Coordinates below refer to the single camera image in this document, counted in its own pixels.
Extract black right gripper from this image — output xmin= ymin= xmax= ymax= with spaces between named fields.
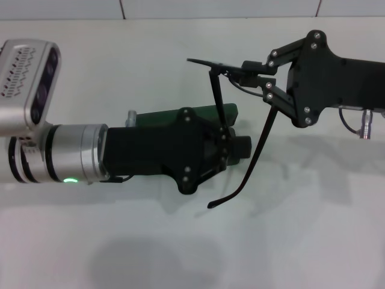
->
xmin=239 ymin=29 xmax=385 ymax=129

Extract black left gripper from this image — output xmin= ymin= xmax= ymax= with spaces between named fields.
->
xmin=102 ymin=107 xmax=252 ymax=196

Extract black glasses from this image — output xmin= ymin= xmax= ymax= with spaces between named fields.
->
xmin=186 ymin=58 xmax=279 ymax=209

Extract green glasses case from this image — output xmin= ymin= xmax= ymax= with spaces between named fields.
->
xmin=135 ymin=102 xmax=240 ymax=168

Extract right wrist connector cable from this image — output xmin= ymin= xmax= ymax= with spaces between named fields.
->
xmin=338 ymin=107 xmax=374 ymax=140

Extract black left wrist plug cable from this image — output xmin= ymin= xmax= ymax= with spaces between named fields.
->
xmin=99 ymin=175 xmax=133 ymax=184

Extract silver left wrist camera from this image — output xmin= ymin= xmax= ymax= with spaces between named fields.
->
xmin=0 ymin=39 xmax=63 ymax=138

